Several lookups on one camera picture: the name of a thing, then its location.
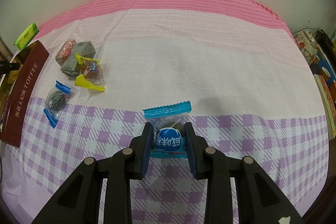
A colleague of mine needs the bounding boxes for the blue dark candy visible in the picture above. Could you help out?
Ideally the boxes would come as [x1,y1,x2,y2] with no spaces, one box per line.
[43,81,71,128]

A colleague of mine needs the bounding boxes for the light blue candy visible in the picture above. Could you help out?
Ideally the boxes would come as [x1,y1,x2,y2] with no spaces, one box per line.
[143,101,192,159]

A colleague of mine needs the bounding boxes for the yellow candy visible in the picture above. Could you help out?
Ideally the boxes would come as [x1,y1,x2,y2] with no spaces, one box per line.
[75,53,105,92]

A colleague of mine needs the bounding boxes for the grey sesame cake block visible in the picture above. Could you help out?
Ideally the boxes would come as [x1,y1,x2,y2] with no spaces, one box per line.
[60,40,96,81]

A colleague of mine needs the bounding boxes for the pink brown cake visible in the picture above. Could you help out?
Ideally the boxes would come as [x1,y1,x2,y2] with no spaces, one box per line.
[55,39,76,66]

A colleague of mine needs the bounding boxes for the pink purple checked tablecloth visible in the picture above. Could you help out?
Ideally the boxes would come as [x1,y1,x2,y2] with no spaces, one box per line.
[1,0,329,223]

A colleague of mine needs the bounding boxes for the maroon gold toffee tin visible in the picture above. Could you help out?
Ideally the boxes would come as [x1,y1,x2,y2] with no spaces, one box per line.
[1,40,49,148]

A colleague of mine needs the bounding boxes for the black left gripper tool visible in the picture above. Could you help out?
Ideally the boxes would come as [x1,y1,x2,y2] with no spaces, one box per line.
[0,61,20,75]

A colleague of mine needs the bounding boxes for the cluttered items at right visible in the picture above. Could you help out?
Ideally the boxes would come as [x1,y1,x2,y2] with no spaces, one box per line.
[293,28,335,140]

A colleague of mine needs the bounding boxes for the green tissue pack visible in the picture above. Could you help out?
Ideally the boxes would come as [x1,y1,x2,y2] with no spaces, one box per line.
[14,23,39,51]

